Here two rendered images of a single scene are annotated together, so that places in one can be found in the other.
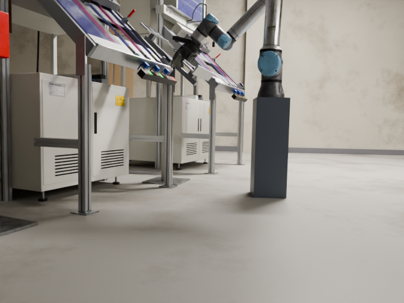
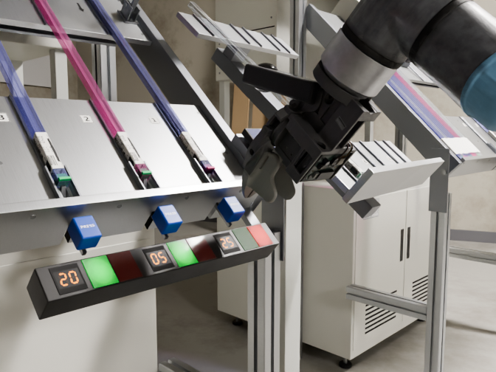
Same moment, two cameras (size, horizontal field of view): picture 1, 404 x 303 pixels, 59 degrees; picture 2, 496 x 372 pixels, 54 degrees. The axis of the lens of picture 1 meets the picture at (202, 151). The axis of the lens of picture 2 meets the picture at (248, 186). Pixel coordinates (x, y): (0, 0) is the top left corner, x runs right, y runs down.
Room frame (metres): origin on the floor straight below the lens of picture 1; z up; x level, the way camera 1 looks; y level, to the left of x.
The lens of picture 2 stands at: (1.45, -0.05, 0.81)
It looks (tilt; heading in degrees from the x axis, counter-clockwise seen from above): 7 degrees down; 20
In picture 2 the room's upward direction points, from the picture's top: straight up
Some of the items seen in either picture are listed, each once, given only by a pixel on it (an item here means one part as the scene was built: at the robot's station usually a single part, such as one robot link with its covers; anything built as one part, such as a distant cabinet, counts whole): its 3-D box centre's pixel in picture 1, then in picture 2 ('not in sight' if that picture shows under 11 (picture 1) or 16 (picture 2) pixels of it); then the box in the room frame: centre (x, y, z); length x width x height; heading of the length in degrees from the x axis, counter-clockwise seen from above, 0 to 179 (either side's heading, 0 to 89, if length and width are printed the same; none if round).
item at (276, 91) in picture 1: (271, 89); not in sight; (2.01, -0.38, 0.60); 0.15 x 0.15 x 0.10
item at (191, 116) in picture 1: (187, 97); (374, 172); (3.38, 0.15, 0.65); 1.01 x 0.73 x 1.29; 66
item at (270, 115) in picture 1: (269, 146); not in sight; (2.01, -0.38, 0.28); 0.18 x 0.18 x 0.55; 89
